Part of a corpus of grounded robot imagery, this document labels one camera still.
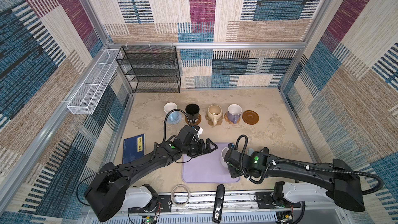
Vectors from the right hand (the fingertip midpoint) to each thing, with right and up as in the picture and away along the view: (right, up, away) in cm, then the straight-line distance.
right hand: (234, 171), depth 79 cm
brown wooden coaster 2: (+16, +25, +26) cm, 39 cm away
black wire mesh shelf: (-50, +58, +30) cm, 83 cm away
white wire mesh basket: (-83, +37, +14) cm, 92 cm away
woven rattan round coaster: (0, +23, +24) cm, 33 cm away
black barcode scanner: (-9, -11, -9) cm, 16 cm away
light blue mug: (-36, +32, +20) cm, 52 cm away
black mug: (-22, +29, +15) cm, 39 cm away
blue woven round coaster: (-33, +25, +20) cm, 46 cm away
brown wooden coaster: (-19, +22, +22) cm, 37 cm away
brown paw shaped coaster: (-10, +22, +18) cm, 30 cm away
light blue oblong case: (+2, +16, -19) cm, 25 cm away
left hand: (-11, +12, -1) cm, 16 cm away
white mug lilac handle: (+5, +28, +24) cm, 38 cm away
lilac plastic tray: (-13, 0, +3) cm, 13 cm away
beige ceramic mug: (-8, +28, +23) cm, 37 cm away
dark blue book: (-56, +8, +13) cm, 57 cm away
